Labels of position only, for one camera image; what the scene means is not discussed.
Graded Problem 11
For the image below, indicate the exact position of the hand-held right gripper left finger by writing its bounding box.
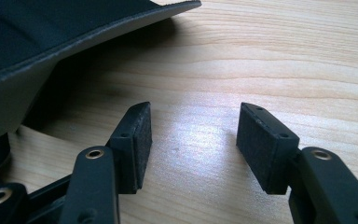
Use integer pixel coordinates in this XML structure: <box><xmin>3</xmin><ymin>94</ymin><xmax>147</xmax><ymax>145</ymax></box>
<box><xmin>105</xmin><ymin>101</ymin><xmax>154</xmax><ymax>195</ymax></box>

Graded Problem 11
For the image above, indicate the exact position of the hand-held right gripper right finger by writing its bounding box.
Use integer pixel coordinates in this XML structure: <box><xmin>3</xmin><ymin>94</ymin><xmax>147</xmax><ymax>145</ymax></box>
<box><xmin>235</xmin><ymin>102</ymin><xmax>301</xmax><ymax>196</ymax></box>

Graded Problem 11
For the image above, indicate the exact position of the black flat tray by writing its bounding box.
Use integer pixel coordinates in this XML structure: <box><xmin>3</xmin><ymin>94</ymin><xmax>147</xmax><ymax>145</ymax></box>
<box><xmin>0</xmin><ymin>0</ymin><xmax>202</xmax><ymax>191</ymax></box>

